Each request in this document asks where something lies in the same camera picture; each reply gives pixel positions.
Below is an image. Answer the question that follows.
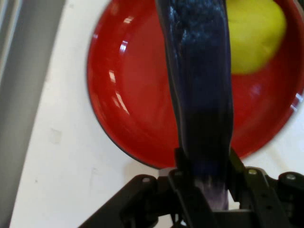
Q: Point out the green toy apple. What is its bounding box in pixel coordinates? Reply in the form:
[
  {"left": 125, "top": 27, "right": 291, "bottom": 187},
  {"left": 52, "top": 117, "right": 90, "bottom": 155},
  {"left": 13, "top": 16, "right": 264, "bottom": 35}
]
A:
[{"left": 225, "top": 0, "right": 287, "bottom": 75}]

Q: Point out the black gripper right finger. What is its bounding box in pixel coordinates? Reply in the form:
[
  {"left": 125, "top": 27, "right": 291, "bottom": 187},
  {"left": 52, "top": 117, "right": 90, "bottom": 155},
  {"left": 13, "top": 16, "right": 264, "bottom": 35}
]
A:
[{"left": 228, "top": 147, "right": 304, "bottom": 228}]

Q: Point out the purple toy eggplant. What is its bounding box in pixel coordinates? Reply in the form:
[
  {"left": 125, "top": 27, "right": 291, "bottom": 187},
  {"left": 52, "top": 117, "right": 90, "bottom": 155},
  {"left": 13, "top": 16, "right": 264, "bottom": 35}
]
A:
[{"left": 155, "top": 0, "right": 235, "bottom": 211}]

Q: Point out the red plate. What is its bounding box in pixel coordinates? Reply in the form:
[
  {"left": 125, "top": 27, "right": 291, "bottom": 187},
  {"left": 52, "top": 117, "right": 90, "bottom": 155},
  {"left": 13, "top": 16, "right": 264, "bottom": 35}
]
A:
[{"left": 86, "top": 0, "right": 304, "bottom": 170}]

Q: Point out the aluminium rail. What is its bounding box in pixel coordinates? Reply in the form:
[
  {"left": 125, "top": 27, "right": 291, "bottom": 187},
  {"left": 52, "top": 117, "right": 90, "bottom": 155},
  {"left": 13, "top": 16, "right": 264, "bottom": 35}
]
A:
[{"left": 0, "top": 0, "right": 66, "bottom": 228}]

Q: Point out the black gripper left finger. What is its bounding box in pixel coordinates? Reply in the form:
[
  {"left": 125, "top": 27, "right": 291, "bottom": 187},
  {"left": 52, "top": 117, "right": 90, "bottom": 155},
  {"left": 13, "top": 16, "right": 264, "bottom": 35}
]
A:
[{"left": 77, "top": 147, "right": 219, "bottom": 228}]

